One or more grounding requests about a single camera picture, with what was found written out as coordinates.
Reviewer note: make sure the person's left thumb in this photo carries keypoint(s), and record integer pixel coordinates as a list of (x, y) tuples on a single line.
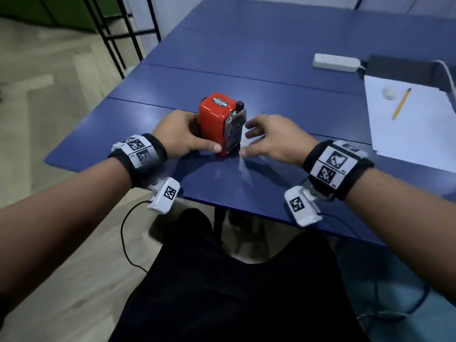
[(208, 146)]

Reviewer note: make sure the person's right hand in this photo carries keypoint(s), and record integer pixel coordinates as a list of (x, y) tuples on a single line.
[(285, 138)]

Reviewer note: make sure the black wristband with markers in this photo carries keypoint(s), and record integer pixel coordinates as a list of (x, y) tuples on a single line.
[(336, 167), (140, 154)]

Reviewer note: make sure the black table leg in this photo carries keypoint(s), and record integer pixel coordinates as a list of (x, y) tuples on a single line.
[(218, 224)]

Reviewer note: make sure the black metal rack frame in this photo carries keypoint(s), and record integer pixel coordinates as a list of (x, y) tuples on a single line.
[(117, 35)]

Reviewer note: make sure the red pencil sharpener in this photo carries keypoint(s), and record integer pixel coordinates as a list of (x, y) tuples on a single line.
[(213, 121)]

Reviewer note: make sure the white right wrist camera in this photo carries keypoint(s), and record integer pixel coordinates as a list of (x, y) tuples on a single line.
[(302, 208)]

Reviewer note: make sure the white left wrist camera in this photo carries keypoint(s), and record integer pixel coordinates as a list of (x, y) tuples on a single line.
[(164, 197)]

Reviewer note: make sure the dark grey box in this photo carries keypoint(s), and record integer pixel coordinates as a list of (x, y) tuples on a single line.
[(399, 71)]

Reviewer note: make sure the person's left hand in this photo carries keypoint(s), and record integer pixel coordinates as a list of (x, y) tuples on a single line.
[(176, 133)]

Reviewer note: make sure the person's right middle finger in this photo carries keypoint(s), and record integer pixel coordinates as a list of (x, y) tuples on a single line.
[(257, 121)]

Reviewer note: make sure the white power strip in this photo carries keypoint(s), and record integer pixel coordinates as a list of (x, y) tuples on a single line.
[(336, 62)]

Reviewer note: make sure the white paper sheet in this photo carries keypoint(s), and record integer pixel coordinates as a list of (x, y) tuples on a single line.
[(416, 135)]

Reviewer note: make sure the person's right thumb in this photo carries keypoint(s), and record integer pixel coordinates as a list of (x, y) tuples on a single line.
[(253, 148)]

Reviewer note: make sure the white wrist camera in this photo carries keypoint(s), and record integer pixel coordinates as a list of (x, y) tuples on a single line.
[(164, 197), (302, 208)]

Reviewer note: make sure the person's right forearm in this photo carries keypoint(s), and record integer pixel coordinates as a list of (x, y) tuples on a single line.
[(409, 224)]

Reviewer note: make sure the green cabinet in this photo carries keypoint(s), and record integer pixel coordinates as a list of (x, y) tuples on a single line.
[(46, 10)]

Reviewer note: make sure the person's black trousers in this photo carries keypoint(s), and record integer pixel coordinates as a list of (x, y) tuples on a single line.
[(231, 292)]

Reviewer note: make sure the white eraser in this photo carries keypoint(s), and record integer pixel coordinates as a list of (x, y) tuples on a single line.
[(389, 93)]

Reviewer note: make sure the yellow pencil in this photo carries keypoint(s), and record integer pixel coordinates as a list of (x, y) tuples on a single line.
[(401, 104)]

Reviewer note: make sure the black right wristband with markers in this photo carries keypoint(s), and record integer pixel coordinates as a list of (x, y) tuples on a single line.
[(336, 167)]

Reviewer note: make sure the person's left forearm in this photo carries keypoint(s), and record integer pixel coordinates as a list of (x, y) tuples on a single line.
[(60, 224)]

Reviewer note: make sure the black left wristband with markers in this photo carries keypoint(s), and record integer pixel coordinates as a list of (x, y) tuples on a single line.
[(140, 154)]

